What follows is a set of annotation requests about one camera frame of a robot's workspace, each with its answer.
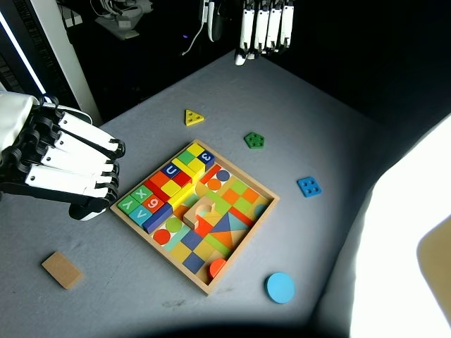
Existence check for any white light strip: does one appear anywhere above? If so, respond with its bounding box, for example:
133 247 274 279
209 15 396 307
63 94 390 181
0 10 49 96

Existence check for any yellow triangle block with holes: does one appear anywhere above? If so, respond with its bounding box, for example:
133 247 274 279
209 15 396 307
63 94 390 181
184 108 206 128

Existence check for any beige board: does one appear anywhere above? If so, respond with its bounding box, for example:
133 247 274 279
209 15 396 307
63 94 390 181
416 221 451 313

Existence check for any blue square four-hole piece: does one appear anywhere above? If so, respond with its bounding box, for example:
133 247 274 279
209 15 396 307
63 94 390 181
296 176 323 199

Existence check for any red cup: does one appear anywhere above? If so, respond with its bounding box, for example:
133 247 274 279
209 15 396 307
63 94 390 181
209 258 228 280

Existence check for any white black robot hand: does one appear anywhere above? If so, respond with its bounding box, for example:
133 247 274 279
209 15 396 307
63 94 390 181
0 90 127 222
235 0 295 66

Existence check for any wooden tray with printed base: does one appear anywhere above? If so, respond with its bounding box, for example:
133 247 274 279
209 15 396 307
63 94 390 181
110 139 281 296

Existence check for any white backdrop cloth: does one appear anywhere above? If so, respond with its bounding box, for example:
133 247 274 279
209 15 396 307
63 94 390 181
309 112 451 338

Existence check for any green pentagon five-hole piece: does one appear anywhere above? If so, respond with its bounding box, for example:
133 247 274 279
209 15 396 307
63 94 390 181
243 132 267 150

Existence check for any white hanging cable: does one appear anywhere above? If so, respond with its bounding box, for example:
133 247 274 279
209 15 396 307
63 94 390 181
181 0 209 57

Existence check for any blue round disc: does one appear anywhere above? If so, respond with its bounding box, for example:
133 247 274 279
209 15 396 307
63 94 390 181
264 271 296 305

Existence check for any white equipment pile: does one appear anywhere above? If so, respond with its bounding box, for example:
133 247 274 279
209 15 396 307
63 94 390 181
89 0 154 42

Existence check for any yellow wooden block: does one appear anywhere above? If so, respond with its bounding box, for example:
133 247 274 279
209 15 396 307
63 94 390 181
182 195 216 230

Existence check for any flat wooden rectangular board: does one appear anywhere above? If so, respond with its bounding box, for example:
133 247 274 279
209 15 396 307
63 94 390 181
41 251 85 291

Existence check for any white upright post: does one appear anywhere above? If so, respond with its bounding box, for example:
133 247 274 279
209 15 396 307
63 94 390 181
30 0 104 125

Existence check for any grey table cloth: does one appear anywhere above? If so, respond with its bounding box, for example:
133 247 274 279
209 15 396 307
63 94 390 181
0 49 388 338

